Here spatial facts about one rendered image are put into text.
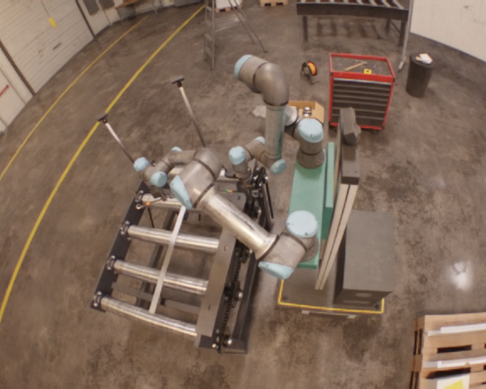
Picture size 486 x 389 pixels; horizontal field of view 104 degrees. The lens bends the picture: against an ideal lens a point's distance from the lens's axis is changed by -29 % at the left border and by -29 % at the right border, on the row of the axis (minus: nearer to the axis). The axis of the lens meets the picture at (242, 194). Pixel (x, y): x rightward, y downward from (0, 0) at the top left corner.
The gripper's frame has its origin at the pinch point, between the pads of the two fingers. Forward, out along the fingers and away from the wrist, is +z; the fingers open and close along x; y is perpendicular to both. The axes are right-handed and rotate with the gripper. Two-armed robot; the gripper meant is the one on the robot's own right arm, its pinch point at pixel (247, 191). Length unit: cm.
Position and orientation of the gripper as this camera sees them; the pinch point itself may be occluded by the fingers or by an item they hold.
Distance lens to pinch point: 144.4
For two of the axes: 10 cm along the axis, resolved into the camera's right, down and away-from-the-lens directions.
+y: 9.6, 0.8, -2.7
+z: 1.8, 5.5, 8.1
